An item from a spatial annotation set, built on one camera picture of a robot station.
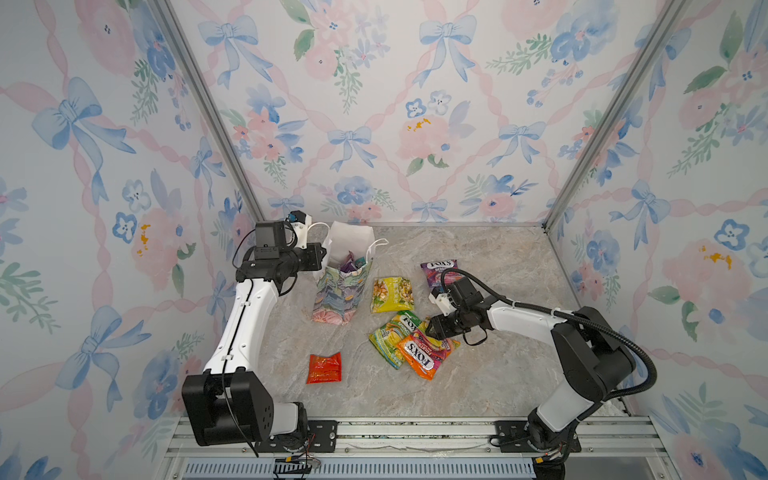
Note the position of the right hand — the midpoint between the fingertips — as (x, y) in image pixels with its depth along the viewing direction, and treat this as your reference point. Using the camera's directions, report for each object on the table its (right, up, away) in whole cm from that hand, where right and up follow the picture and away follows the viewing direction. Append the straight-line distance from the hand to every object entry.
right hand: (432, 328), depth 91 cm
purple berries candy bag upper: (+2, +17, +12) cm, 21 cm away
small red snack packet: (-31, -9, -8) cm, 34 cm away
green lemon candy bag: (-14, -2, -4) cm, 15 cm away
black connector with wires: (-36, -29, -18) cm, 50 cm away
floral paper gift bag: (-25, +16, -14) cm, 33 cm away
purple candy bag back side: (-26, +19, -1) cm, 32 cm away
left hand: (-30, +25, -11) cm, 41 cm away
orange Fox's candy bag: (-5, -6, -8) cm, 11 cm away
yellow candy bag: (-13, +10, +6) cm, 17 cm away
